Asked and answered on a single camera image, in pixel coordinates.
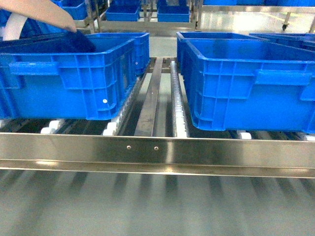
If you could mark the beige plastic dustpan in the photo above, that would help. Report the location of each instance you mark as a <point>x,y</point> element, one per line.
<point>41,10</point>

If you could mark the blue plastic crate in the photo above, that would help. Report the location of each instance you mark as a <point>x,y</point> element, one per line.
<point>178,13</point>
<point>183,36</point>
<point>54,80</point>
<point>298,40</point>
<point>141,46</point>
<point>234,84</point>

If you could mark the stainless steel shelf rack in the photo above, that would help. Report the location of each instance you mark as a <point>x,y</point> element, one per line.
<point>153,134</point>

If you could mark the blue plastic part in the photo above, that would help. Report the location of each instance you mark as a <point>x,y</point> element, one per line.
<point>80,42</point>

